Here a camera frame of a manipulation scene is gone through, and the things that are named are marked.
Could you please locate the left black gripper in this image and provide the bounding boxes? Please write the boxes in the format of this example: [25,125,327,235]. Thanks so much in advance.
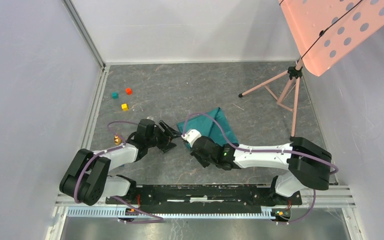
[145,120,183,153]

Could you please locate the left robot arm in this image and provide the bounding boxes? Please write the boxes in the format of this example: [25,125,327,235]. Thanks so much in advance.
[59,119,182,206]

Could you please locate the teal cloth napkin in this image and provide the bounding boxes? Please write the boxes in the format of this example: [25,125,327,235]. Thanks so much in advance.
[176,107,238,146]

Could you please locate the pink tripod stand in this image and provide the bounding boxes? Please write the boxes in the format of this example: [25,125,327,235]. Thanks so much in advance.
[238,57,304,137]

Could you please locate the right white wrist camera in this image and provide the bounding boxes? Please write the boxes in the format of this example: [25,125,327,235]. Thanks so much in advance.
[181,129,202,147]

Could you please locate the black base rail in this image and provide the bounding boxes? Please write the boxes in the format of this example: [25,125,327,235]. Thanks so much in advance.
[122,184,303,214]

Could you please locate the gold spoon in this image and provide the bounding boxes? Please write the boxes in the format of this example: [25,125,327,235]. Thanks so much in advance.
[114,135,123,146]

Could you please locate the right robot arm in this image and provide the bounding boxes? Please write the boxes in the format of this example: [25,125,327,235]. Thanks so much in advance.
[182,133,333,204]

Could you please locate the orange cube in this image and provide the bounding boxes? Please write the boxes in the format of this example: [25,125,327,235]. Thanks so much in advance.
[125,88,133,95]

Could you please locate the teal cube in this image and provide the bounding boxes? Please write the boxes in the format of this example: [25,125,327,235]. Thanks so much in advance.
[111,92,119,99]

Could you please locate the pink perforated panel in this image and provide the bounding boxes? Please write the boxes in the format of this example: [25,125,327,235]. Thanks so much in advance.
[279,0,384,77]

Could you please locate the yellow cube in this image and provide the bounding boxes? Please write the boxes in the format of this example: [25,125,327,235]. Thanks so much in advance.
[121,103,129,111]

